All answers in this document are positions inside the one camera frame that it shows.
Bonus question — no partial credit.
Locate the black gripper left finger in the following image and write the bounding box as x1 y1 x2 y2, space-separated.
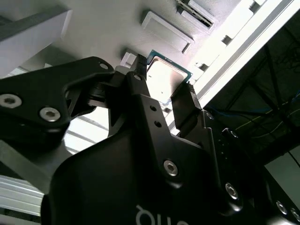
0 54 202 188

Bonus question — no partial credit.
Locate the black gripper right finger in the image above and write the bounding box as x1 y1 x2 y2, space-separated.
170 83 300 223

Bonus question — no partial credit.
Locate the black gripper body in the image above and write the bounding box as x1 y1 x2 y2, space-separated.
41 135 300 225

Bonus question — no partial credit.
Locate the CPU with silver top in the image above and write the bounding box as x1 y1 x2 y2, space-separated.
145 49 194 105

